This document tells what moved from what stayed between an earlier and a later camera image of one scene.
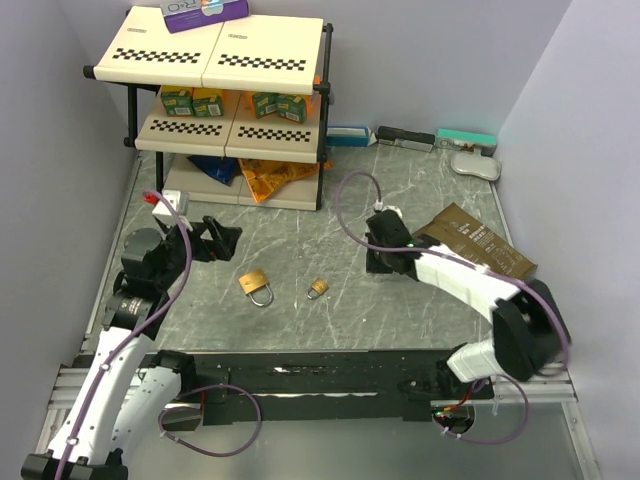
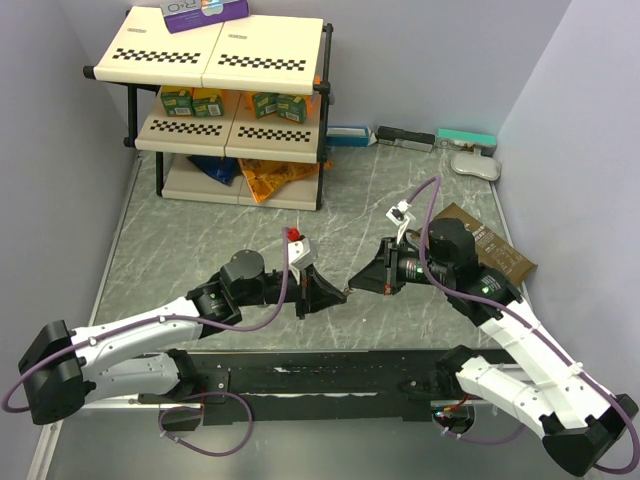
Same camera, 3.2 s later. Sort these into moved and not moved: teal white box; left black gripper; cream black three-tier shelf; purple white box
Moved: left black gripper
Not moved: purple white box; teal white box; cream black three-tier shelf
